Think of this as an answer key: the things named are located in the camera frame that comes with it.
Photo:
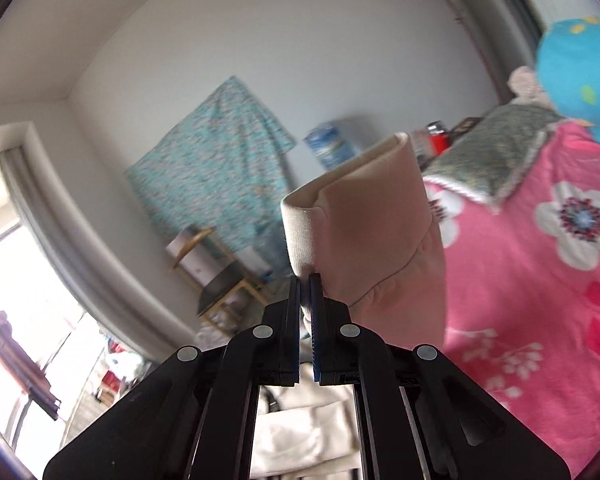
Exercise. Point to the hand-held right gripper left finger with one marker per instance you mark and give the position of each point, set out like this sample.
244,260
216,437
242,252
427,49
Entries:
296,320

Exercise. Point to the cream white skirt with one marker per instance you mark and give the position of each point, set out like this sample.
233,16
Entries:
380,240

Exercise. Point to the white plastic bag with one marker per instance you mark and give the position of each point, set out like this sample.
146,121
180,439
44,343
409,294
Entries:
222,322

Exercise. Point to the grey curtain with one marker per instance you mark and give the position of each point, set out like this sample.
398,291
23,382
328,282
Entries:
70,240

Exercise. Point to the wooden chair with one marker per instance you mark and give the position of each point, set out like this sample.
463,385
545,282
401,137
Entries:
225,285

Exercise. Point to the pink floral blanket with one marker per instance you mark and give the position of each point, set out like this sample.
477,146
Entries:
530,310

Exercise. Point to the dark red hanging cloth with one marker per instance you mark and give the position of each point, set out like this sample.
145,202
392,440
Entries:
15,355

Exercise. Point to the red can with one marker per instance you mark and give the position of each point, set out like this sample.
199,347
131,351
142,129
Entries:
436,141

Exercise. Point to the blue water dispenser bottle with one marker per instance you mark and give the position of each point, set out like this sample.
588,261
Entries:
330,146

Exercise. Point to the clear blue water jug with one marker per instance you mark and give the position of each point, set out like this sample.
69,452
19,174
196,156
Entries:
272,250

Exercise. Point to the pale crocheted cloth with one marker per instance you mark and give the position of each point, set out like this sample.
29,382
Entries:
527,85

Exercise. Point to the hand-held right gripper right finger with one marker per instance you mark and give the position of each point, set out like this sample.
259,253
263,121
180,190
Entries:
316,320

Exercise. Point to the white cylindrical bin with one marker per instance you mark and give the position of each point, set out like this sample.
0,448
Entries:
190,255

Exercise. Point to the teal floral wall cloth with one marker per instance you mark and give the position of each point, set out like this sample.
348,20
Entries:
210,170

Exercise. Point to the grey speckled pillow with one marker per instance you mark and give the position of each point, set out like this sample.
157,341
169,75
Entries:
485,160

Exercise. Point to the clear jar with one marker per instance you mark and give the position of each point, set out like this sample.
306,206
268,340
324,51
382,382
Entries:
419,145

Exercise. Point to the blue plush toy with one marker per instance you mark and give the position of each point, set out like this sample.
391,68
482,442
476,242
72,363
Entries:
580,70

